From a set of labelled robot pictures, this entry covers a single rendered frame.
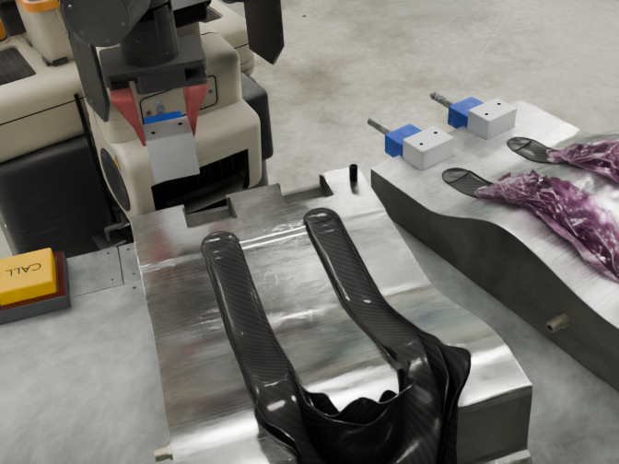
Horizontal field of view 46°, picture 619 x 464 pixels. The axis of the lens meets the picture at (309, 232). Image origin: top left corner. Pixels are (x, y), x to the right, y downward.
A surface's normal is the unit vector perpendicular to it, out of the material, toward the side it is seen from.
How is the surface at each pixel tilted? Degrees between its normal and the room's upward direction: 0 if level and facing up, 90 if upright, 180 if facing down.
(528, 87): 0
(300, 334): 23
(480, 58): 0
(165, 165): 90
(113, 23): 89
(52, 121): 90
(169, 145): 90
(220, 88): 98
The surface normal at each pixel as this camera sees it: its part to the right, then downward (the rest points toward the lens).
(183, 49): -0.05, -0.78
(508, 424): 0.29, 0.51
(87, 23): -0.15, 0.62
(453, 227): -0.82, 0.40
